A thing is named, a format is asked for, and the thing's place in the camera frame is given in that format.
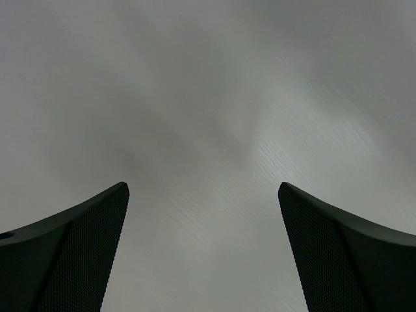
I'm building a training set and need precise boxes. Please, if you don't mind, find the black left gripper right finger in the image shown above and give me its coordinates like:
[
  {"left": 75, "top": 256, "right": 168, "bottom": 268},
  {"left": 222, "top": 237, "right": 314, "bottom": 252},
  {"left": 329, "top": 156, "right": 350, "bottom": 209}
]
[{"left": 278, "top": 182, "right": 415, "bottom": 312}]

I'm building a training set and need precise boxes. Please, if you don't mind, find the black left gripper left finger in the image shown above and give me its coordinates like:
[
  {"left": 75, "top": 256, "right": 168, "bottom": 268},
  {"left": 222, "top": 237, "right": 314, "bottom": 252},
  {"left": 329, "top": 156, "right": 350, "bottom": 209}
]
[{"left": 1, "top": 182, "right": 129, "bottom": 312}]

